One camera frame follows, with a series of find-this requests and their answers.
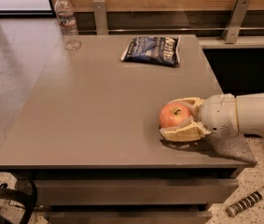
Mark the grey lower drawer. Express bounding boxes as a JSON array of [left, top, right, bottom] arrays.
[[45, 211, 212, 224]]

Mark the left metal bracket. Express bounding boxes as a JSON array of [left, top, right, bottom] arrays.
[[92, 0, 109, 35]]

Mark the clear plastic water bottle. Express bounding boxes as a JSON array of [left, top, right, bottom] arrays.
[[54, 0, 81, 50]]

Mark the metal bracket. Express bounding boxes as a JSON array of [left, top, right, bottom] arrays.
[[92, 0, 109, 35], [222, 0, 251, 44]]

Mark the red apple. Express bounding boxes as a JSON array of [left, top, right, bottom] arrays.
[[159, 102, 191, 128]]

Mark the blue Kettle chips bag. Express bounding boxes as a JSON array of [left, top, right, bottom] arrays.
[[121, 36, 180, 67]]

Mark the metal rail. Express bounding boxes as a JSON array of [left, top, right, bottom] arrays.
[[78, 27, 264, 34]]

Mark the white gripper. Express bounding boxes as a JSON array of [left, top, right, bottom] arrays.
[[160, 94, 239, 142]]

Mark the black chair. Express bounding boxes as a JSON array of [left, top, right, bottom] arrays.
[[0, 171, 37, 224]]

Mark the grey drawer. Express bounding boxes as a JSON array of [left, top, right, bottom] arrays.
[[35, 179, 238, 206], [45, 211, 212, 224]]

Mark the right metal bracket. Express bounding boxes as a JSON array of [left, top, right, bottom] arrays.
[[222, 0, 251, 44]]

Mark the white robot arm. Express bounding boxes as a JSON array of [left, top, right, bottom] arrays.
[[160, 93, 264, 142]]

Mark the grey upper drawer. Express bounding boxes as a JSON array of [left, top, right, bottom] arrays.
[[35, 179, 238, 206]]

